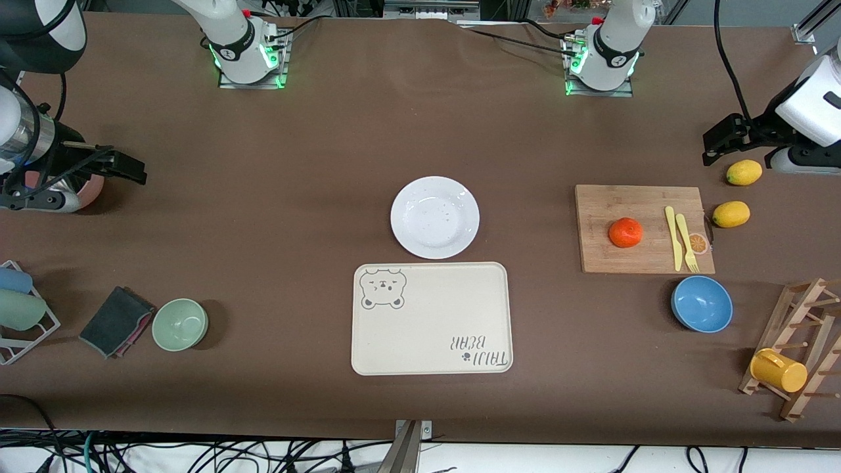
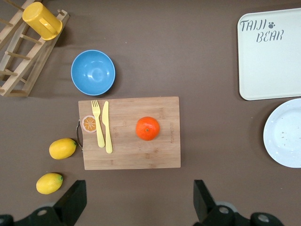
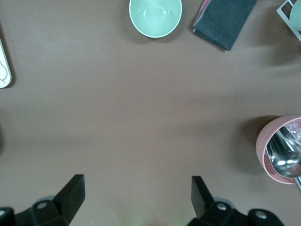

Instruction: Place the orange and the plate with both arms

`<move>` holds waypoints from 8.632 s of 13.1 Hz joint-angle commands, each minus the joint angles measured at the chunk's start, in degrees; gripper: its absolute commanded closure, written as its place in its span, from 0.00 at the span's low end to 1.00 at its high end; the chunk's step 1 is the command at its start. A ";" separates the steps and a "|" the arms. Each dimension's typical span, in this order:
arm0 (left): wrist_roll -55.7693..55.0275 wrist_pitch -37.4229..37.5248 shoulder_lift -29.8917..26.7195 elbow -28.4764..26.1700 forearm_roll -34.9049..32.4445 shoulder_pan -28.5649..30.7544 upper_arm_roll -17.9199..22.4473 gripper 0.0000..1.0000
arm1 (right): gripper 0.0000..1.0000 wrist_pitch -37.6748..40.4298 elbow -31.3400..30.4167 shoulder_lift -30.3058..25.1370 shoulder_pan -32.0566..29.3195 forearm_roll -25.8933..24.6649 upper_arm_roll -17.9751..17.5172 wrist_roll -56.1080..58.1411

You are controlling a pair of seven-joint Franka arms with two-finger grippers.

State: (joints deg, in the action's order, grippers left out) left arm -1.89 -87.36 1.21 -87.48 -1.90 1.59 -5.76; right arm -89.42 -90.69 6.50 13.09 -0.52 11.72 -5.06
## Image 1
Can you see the aluminium profile rail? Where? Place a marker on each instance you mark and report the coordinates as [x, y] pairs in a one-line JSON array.
[[805, 33]]

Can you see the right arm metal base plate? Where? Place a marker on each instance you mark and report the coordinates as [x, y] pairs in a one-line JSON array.
[[279, 75]]

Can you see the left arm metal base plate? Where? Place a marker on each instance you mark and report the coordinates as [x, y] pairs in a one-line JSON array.
[[624, 92]]

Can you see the yellow mug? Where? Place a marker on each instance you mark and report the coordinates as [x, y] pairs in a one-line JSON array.
[[778, 371]]

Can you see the pale green bowl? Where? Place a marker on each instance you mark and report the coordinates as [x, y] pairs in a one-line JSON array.
[[179, 324]]

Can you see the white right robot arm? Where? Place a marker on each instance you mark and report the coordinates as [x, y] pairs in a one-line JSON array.
[[230, 39]]

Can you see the pink cloth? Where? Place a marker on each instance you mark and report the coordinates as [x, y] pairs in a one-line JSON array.
[[141, 328]]

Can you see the grey metal bar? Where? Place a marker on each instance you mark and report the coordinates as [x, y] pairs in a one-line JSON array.
[[402, 453]]

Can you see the orange mandarin fruit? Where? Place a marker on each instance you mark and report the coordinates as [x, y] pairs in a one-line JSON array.
[[625, 232]]

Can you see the yellow lemon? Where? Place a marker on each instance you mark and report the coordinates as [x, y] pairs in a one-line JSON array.
[[744, 172], [731, 214]]

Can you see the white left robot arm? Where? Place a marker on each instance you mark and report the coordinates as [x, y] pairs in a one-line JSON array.
[[611, 46]]

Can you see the white round plate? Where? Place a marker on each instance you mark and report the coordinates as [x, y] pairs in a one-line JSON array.
[[435, 217]]

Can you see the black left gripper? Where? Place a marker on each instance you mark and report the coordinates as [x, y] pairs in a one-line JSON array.
[[755, 127]]

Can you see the yellow plastic fork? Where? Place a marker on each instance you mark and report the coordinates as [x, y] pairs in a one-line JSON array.
[[686, 240]]

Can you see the dark grey cloth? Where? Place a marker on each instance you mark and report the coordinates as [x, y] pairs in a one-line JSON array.
[[115, 318]]

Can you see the wooden cutting board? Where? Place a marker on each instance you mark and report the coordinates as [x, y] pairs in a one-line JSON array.
[[604, 253]]

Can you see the orange slice tag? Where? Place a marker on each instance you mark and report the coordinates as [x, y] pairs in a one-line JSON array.
[[700, 244]]

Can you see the pale green cup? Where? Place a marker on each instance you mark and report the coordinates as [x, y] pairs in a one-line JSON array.
[[20, 310]]

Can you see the beige bear print tray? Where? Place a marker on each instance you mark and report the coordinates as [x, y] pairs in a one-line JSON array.
[[427, 328]]

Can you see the metal table edge bracket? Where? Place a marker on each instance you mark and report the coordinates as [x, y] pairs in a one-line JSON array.
[[427, 430]]

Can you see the grey metal frame box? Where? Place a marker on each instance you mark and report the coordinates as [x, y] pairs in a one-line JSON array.
[[430, 8]]

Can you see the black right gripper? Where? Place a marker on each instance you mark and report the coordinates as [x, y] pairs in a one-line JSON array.
[[64, 159]]

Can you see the wooden mug rack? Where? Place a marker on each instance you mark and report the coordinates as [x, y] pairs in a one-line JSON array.
[[805, 309]]

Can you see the yellow plastic knife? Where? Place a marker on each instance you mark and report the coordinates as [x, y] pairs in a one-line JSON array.
[[675, 243]]

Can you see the light blue cup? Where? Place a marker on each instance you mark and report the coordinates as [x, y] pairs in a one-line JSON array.
[[13, 280]]

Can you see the blue bowl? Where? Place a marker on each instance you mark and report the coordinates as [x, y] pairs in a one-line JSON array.
[[702, 303]]

